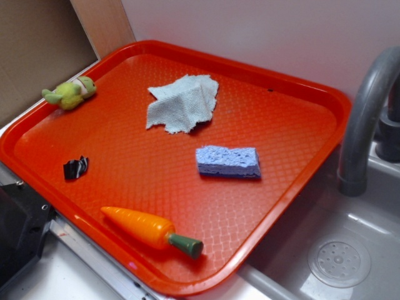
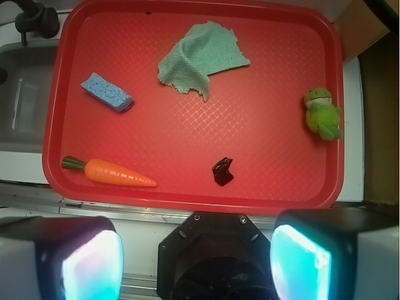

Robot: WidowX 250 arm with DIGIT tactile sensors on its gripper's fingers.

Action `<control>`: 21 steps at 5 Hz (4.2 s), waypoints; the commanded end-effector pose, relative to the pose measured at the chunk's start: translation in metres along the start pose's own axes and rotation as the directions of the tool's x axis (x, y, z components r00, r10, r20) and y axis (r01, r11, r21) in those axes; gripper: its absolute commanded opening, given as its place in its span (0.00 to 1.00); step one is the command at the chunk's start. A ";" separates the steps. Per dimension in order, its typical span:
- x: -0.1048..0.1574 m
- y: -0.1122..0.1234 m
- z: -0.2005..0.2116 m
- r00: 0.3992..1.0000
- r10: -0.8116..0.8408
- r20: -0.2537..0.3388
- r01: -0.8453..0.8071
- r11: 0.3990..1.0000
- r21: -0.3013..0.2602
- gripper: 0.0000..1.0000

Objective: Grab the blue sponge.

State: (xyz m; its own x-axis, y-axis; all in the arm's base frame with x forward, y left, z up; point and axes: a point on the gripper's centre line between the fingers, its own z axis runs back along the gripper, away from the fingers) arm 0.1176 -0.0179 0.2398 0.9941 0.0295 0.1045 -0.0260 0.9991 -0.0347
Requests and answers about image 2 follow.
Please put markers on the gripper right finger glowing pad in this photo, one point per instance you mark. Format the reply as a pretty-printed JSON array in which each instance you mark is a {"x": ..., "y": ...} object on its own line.
[{"x": 336, "y": 253}]

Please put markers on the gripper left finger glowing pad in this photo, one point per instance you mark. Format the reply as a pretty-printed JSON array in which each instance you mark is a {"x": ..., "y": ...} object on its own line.
[{"x": 60, "y": 258}]

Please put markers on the blue sponge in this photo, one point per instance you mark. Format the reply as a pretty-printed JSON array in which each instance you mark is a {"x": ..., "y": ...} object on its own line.
[{"x": 107, "y": 93}]

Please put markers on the orange toy carrot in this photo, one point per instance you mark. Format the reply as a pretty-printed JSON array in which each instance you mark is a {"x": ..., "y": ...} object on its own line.
[{"x": 106, "y": 172}]

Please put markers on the red plastic tray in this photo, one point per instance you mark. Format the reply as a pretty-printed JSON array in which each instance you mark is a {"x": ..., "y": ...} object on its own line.
[{"x": 255, "y": 115}]

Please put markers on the dark crumpled wrapper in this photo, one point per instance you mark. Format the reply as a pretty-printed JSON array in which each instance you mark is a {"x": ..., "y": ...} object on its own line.
[{"x": 221, "y": 172}]

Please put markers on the green plush frog toy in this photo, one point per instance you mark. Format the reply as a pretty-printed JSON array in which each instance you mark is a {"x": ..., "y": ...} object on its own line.
[{"x": 322, "y": 117}]

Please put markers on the grey sink basin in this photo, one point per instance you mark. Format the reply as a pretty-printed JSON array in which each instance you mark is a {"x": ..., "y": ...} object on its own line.
[{"x": 25, "y": 94}]

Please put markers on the black faucet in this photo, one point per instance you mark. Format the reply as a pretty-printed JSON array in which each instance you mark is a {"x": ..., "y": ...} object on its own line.
[{"x": 41, "y": 19}]

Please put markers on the green cloth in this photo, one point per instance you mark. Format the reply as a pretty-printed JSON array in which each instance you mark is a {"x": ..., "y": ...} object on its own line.
[{"x": 206, "y": 49}]

